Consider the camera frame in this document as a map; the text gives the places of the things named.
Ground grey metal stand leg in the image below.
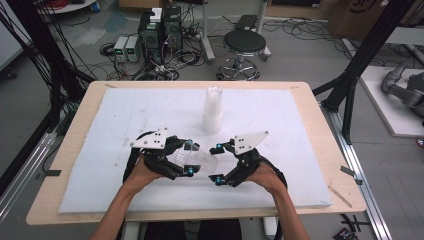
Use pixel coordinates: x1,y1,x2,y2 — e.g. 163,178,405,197
199,0,216,64
255,0,272,63

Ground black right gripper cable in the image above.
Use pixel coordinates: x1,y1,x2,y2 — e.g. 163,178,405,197
262,155,289,188

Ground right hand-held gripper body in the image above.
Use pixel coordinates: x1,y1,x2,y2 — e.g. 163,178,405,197
225,130,270,188

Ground person's left hand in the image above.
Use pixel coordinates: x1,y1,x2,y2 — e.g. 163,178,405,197
123,154,162,195

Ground aluminium rail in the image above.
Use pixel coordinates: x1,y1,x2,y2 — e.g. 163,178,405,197
0,130,58,223
320,102,394,240

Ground white foam mat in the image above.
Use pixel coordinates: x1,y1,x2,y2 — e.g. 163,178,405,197
58,87,333,214

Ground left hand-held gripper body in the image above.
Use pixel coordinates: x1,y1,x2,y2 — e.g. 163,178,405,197
129,127,188,181

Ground brown cardboard box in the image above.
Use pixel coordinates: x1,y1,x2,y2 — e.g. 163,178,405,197
327,0,390,42

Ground black computer tower green front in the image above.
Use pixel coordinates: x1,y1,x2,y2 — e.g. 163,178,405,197
137,11,165,65

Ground tangle of floor cables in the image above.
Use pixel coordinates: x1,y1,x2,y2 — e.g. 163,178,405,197
88,19,208,82

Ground black metal frame post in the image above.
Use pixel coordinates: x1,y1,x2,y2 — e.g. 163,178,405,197
312,0,418,145

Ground grey bench power supply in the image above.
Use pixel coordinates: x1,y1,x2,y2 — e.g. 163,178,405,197
113,35,130,63
125,35,143,64

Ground black parts on floor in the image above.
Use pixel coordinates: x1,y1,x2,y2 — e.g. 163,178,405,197
332,213,372,240

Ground person's legs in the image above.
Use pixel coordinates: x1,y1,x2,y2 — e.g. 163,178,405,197
143,218,243,240

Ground small white box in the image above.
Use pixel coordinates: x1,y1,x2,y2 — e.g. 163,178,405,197
149,7,164,24

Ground stack of white plastic cups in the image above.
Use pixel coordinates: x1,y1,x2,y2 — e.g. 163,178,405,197
201,85,224,135

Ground person's right hand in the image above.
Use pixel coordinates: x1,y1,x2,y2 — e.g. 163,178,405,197
245,161,288,198

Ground transparent plastic cup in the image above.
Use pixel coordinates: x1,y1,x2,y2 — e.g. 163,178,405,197
172,145,220,177

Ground grey tape strip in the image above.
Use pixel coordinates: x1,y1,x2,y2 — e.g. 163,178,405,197
339,165,364,186

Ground thin wooden stick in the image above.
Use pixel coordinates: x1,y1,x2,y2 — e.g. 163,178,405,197
327,184,353,209

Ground white floor board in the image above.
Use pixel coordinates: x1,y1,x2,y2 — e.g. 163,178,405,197
359,65,424,139

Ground black frame with cable bundle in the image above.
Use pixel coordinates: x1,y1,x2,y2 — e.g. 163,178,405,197
0,0,96,198

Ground white table leg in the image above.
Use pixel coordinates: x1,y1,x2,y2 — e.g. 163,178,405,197
262,216,280,240

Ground black round stool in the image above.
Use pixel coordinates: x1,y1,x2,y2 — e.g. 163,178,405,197
217,29,268,81

